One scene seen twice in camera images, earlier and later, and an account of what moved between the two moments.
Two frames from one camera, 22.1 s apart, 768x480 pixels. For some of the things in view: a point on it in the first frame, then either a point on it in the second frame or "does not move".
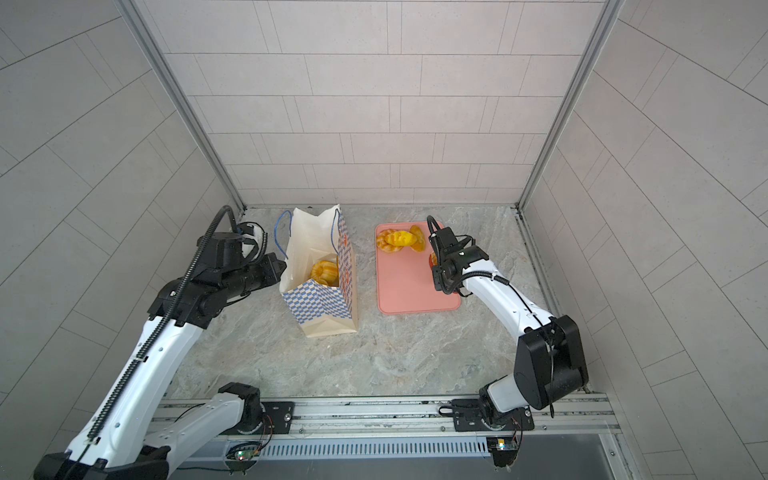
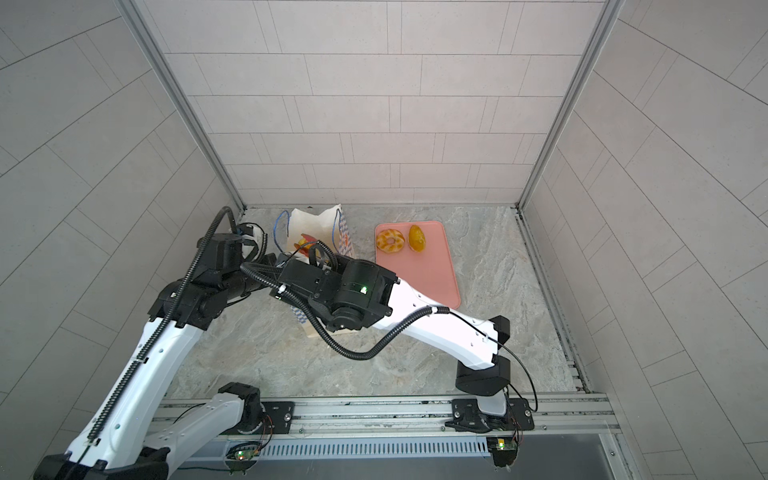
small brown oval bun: x=420 y=240 does not move
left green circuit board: x=243 y=456 does not move
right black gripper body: x=440 y=277 → x=327 y=304
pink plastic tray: x=405 y=278 does not move
